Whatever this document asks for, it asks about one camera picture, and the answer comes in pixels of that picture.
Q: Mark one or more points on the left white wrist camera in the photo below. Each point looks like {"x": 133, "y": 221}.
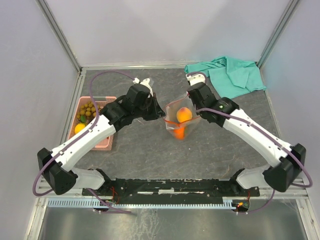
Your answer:
{"x": 147, "y": 82}

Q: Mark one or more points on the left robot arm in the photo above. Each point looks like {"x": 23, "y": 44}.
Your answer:
{"x": 57, "y": 166}

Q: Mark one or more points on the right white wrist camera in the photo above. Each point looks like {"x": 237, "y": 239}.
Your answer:
{"x": 196, "y": 77}

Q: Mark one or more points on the teal cloth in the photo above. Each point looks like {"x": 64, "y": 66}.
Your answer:
{"x": 231, "y": 77}

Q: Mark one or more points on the small orange toy fruit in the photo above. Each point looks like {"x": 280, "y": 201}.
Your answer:
{"x": 184, "y": 114}

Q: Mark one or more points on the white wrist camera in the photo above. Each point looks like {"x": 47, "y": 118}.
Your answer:
{"x": 147, "y": 82}
{"x": 196, "y": 77}

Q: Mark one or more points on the clear zip top bag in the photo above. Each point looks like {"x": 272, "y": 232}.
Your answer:
{"x": 170, "y": 118}

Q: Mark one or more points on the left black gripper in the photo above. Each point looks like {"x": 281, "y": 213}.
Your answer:
{"x": 157, "y": 112}

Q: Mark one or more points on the yellow toy fruit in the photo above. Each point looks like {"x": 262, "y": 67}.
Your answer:
{"x": 79, "y": 127}

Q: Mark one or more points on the pink perforated basket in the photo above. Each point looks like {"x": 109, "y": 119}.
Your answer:
{"x": 105, "y": 144}

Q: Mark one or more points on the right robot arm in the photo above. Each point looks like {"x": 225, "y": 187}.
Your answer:
{"x": 283, "y": 160}

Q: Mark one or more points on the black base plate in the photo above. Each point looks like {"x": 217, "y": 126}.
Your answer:
{"x": 173, "y": 191}

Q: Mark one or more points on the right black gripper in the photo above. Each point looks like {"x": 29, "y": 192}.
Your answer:
{"x": 194, "y": 105}

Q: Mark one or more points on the brown longan bunch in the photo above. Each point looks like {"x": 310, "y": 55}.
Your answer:
{"x": 86, "y": 111}

